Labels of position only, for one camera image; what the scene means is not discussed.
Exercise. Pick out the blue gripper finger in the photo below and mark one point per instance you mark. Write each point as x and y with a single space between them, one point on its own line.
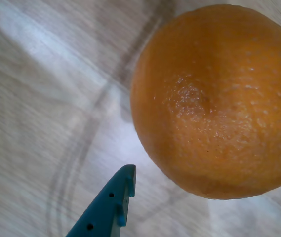
100 212

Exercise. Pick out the large bumpy orange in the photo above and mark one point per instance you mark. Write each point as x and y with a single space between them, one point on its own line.
216 98

